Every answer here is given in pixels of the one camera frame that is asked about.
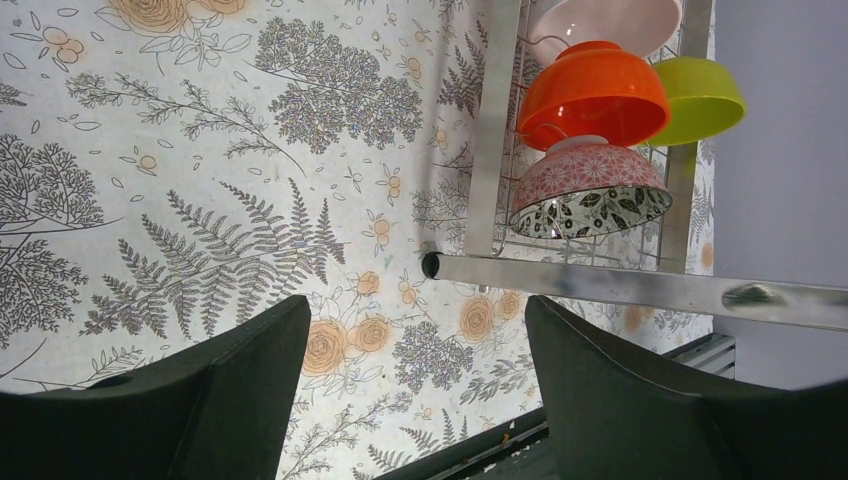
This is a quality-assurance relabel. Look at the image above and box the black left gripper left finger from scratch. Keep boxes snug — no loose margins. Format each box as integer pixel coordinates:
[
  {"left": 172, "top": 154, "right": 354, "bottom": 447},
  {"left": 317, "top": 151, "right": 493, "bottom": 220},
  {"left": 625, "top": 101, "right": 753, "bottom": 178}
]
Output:
[{"left": 1, "top": 295, "right": 311, "bottom": 479}]

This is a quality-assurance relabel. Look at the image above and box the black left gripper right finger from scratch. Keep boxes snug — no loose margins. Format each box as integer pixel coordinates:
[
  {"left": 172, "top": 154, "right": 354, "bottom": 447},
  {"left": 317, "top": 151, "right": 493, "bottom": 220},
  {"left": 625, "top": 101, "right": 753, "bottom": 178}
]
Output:
[{"left": 525, "top": 296, "right": 847, "bottom": 479}]

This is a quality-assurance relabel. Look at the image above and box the stainless steel dish rack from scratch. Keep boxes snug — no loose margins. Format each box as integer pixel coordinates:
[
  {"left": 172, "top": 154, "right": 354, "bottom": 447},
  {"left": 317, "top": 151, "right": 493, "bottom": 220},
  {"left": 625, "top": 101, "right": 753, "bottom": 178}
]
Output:
[{"left": 422, "top": 1, "right": 847, "bottom": 331}]

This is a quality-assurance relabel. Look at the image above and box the white pink bowl in rack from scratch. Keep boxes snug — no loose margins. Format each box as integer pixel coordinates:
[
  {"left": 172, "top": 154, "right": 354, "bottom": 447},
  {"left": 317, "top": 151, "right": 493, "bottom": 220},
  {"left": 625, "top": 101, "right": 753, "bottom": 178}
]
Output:
[{"left": 527, "top": 0, "right": 683, "bottom": 66}]

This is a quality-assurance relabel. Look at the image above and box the leopard pattern bowl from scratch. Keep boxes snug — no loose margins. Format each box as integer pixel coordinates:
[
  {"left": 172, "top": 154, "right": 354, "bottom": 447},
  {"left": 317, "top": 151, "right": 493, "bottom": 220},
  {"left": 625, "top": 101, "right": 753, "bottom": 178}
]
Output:
[{"left": 508, "top": 135, "right": 673, "bottom": 240}]

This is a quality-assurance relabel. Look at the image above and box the floral table mat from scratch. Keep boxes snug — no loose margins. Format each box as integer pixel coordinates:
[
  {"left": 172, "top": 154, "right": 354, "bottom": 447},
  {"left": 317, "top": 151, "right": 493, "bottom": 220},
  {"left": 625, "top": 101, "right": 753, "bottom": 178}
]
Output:
[{"left": 0, "top": 0, "right": 717, "bottom": 480}]

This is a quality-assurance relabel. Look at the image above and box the lime green bowl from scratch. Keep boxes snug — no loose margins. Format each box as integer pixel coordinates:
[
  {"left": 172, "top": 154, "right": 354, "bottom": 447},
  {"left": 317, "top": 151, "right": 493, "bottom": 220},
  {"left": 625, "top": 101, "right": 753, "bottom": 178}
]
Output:
[{"left": 647, "top": 56, "right": 747, "bottom": 147}]

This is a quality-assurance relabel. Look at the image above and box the orange bowl lower front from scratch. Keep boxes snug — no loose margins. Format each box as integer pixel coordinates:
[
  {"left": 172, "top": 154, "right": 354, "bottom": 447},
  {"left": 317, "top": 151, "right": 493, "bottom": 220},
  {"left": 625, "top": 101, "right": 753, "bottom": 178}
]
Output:
[{"left": 517, "top": 41, "right": 672, "bottom": 151}]

